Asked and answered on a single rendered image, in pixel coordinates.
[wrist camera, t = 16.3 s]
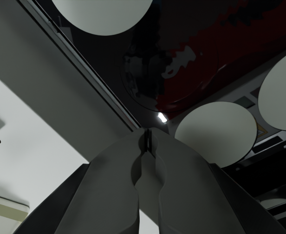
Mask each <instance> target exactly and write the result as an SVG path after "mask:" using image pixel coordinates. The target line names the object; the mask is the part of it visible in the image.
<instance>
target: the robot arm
mask: <svg viewBox="0 0 286 234"><path fill-rule="evenodd" d="M148 139H149V151H150V152H152V154H153V155H154V156H155V157H156V177H157V178H158V180H159V181H160V182H161V184H162V186H163V187H162V189H161V190H160V192H159V203H158V226H159V234H286V229H285V228H284V227H283V226H282V225H281V224H280V223H279V222H278V221H277V220H276V219H275V218H274V217H273V216H272V215H271V214H270V213H269V212H268V211H267V210H266V209H265V208H264V207H263V206H262V205H261V204H260V203H259V202H257V201H256V200H255V199H254V198H253V197H252V196H251V195H250V194H249V193H248V192H247V191H246V190H245V189H243V188H242V187H241V186H240V185H239V184H238V183H237V182H236V181H235V180H233V179H232V178H231V177H230V176H229V175H228V174H227V173H226V172H225V171H223V170H222V169H221V168H220V167H219V166H218V165H217V164H216V163H209V162H207V161H206V160H205V159H204V158H203V157H202V156H201V155H200V154H199V153H197V152H196V151H195V150H193V149H192V148H191V147H189V146H187V145H186V144H184V143H182V142H181V141H179V140H177V139H175V138H174V137H172V136H170V135H169V134H167V133H165V132H163V131H162V130H160V129H158V128H155V127H152V128H145V127H141V128H139V129H137V130H135V131H133V132H132V133H130V134H128V135H127V136H125V137H123V138H122V139H120V140H118V141H116V142H115V143H113V144H112V145H110V146H109V147H107V148H106V149H104V150H103V151H102V152H100V153H99V154H98V155H97V156H96V157H95V158H94V159H93V160H92V161H91V162H90V163H89V164H86V163H83V164H82V165H81V166H80V167H78V168H77V169H76V170H75V171H74V172H73V173H72V174H71V175H70V176H69V177H68V178H67V179H66V180H65V181H64V182H63V183H61V184H60V185H59V186H58V187H57V188H56V189H55V190H54V191H53V192H52V193H51V194H50V195H49V196H48V197H47V198H46V199H44V200H43V201H42V202H41V203H40V204H39V205H38V206H37V207H36V208H35V209H34V210H33V211H32V212H31V213H30V214H29V215H28V216H27V217H26V218H25V219H24V221H23V222H22V223H21V224H20V225H19V226H18V228H17V229H16V230H15V231H14V232H13V234H139V225H140V213H139V193H138V191H137V190H136V188H135V184H136V182H137V181H138V180H139V178H140V177H141V175H142V165H141V157H142V156H143V154H144V153H145V152H147V147H148Z"/></svg>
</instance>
